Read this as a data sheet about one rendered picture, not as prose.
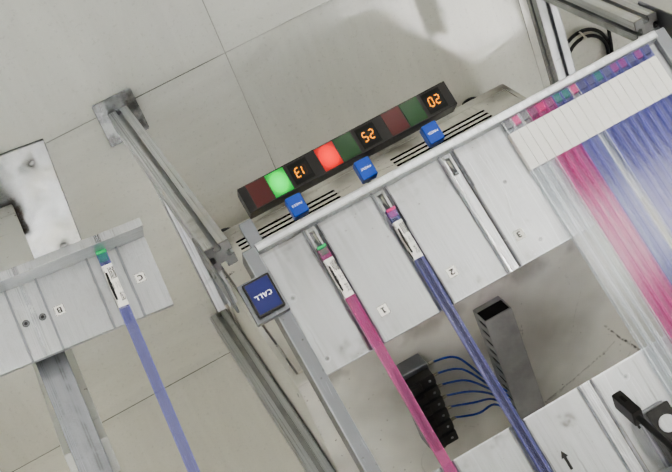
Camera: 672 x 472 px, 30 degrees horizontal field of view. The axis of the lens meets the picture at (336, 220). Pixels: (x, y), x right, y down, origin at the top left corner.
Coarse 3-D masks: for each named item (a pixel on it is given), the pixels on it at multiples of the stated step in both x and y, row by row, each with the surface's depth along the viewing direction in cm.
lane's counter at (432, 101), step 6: (432, 90) 181; (438, 90) 181; (420, 96) 181; (426, 96) 181; (432, 96) 181; (438, 96) 181; (426, 102) 180; (432, 102) 180; (438, 102) 180; (444, 102) 180; (432, 108) 180; (438, 108) 180
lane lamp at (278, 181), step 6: (282, 168) 177; (270, 174) 176; (276, 174) 176; (282, 174) 176; (270, 180) 176; (276, 180) 176; (282, 180) 176; (288, 180) 176; (270, 186) 176; (276, 186) 176; (282, 186) 176; (288, 186) 176; (276, 192) 176; (282, 192) 176
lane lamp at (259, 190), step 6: (258, 180) 176; (264, 180) 176; (246, 186) 176; (252, 186) 176; (258, 186) 176; (264, 186) 176; (252, 192) 176; (258, 192) 176; (264, 192) 176; (270, 192) 176; (252, 198) 175; (258, 198) 175; (264, 198) 175; (270, 198) 176; (258, 204) 175
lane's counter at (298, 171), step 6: (294, 162) 177; (300, 162) 177; (306, 162) 177; (288, 168) 177; (294, 168) 177; (300, 168) 177; (306, 168) 177; (294, 174) 177; (300, 174) 177; (306, 174) 177; (312, 174) 177; (294, 180) 176; (300, 180) 176; (306, 180) 176
